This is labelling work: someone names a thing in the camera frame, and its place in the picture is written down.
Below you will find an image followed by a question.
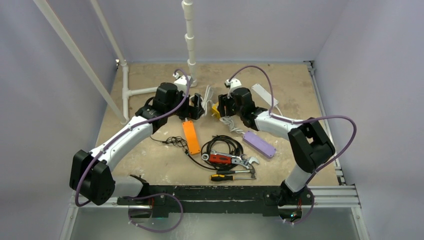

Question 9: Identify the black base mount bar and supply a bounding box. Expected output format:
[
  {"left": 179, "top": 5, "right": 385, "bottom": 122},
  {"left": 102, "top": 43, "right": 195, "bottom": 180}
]
[{"left": 117, "top": 180, "right": 314, "bottom": 220}]

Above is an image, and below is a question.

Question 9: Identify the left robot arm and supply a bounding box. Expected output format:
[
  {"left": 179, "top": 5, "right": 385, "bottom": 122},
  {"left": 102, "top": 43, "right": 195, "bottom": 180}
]
[{"left": 69, "top": 82, "right": 205, "bottom": 207}]

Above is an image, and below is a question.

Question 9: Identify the white PVC pipe frame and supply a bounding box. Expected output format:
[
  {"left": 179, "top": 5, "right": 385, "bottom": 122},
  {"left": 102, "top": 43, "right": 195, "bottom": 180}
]
[{"left": 34, "top": 0, "right": 197, "bottom": 125}]

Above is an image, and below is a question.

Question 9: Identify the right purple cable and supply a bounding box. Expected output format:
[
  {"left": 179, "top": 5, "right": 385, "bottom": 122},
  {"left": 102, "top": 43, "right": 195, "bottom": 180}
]
[{"left": 226, "top": 65, "right": 358, "bottom": 186}]

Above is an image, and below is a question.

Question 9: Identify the black coiled cable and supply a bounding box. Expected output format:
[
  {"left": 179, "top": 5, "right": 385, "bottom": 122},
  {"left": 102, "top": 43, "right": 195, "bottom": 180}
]
[{"left": 185, "top": 134, "right": 245, "bottom": 171}]

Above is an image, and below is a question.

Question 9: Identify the purple power strip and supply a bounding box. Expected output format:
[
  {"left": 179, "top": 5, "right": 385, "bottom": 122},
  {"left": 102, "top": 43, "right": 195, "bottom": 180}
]
[{"left": 242, "top": 131, "right": 277, "bottom": 159}]

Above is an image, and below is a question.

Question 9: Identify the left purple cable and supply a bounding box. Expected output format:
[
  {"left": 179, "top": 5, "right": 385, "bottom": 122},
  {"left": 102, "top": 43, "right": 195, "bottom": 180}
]
[{"left": 74, "top": 68, "right": 193, "bottom": 208}]

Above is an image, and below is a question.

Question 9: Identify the purple cable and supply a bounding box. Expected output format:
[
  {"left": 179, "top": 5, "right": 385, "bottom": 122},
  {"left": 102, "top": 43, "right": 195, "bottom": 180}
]
[
  {"left": 226, "top": 65, "right": 358, "bottom": 186},
  {"left": 74, "top": 68, "right": 193, "bottom": 208}
]

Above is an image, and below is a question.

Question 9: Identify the thin black wire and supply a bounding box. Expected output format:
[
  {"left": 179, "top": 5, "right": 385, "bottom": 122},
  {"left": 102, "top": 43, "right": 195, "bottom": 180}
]
[{"left": 149, "top": 135, "right": 190, "bottom": 150}]

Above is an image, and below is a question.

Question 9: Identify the red adjustable wrench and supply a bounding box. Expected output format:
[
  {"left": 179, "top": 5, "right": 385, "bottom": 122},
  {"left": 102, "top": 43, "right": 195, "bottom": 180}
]
[{"left": 201, "top": 150, "right": 259, "bottom": 169}]

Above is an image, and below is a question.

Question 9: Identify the small claw hammer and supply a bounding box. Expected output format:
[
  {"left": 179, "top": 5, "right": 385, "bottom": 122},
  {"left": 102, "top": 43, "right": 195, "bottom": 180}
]
[{"left": 216, "top": 165, "right": 256, "bottom": 179}]

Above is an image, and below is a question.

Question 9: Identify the aluminium rail frame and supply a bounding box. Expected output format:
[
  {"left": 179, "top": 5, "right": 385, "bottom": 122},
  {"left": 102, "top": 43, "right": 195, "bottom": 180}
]
[{"left": 303, "top": 60, "right": 361, "bottom": 208}]

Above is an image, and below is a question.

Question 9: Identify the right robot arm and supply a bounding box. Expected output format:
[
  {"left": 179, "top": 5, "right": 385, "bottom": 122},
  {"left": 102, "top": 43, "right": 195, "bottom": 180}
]
[{"left": 217, "top": 87, "right": 335, "bottom": 206}]

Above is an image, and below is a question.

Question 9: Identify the yellow cube socket adapter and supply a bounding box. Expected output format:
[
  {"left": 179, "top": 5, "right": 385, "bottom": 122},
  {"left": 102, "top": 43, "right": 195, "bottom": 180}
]
[{"left": 211, "top": 103, "right": 221, "bottom": 120}]

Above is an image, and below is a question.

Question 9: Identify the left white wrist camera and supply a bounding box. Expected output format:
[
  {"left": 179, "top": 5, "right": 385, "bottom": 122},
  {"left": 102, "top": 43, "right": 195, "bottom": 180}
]
[{"left": 172, "top": 73, "right": 193, "bottom": 94}]

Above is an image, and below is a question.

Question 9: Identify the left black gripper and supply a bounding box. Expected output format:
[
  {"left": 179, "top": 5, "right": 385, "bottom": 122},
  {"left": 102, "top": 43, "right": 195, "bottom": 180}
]
[{"left": 165, "top": 89, "right": 204, "bottom": 120}]

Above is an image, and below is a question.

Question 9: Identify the yellow black screwdriver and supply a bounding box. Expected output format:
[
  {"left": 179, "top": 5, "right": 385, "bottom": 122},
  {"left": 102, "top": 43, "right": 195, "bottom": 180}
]
[{"left": 209, "top": 174, "right": 254, "bottom": 182}]

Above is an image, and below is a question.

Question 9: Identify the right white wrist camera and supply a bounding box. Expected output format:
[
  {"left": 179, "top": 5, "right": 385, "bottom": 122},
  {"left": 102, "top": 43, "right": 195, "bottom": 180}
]
[{"left": 224, "top": 78, "right": 242, "bottom": 98}]

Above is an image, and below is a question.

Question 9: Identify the white power strip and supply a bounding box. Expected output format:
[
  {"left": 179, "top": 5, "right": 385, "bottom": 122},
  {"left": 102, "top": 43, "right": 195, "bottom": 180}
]
[{"left": 251, "top": 83, "right": 279, "bottom": 107}]

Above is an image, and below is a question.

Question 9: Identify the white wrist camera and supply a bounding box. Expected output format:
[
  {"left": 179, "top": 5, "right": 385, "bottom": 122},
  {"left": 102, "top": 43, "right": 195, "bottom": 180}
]
[
  {"left": 224, "top": 78, "right": 242, "bottom": 98},
  {"left": 172, "top": 73, "right": 193, "bottom": 94}
]

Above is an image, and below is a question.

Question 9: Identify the orange power strip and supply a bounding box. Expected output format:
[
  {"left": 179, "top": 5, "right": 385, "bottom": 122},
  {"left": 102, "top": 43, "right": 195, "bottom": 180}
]
[{"left": 182, "top": 120, "right": 201, "bottom": 155}]

